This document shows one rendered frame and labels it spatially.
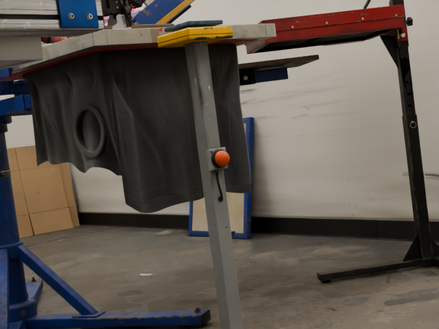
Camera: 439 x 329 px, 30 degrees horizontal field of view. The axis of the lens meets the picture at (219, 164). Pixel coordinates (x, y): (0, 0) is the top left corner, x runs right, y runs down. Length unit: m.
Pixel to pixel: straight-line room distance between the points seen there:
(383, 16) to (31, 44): 1.98
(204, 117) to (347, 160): 2.70
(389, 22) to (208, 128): 1.59
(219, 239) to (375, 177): 2.58
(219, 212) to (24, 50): 0.61
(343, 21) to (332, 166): 1.49
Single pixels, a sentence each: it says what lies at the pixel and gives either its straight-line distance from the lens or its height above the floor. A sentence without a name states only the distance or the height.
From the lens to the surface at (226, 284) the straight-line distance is 1.94.
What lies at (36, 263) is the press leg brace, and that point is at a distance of 3.34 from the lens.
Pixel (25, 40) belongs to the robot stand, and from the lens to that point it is 1.63.
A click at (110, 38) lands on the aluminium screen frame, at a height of 0.97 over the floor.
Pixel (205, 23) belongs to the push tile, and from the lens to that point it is 1.90.
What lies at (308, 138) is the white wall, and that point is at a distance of 4.75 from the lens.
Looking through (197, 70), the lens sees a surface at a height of 0.86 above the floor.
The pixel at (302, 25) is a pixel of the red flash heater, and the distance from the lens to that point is 3.27.
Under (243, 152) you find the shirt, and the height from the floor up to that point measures 0.64.
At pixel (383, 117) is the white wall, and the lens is 4.35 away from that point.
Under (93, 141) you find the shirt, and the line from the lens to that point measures 2.20.
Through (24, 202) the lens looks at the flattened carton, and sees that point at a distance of 6.92.
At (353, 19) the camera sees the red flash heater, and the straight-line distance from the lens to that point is 3.32.
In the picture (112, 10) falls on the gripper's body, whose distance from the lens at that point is 2.42.
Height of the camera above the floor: 0.74
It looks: 3 degrees down
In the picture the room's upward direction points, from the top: 7 degrees counter-clockwise
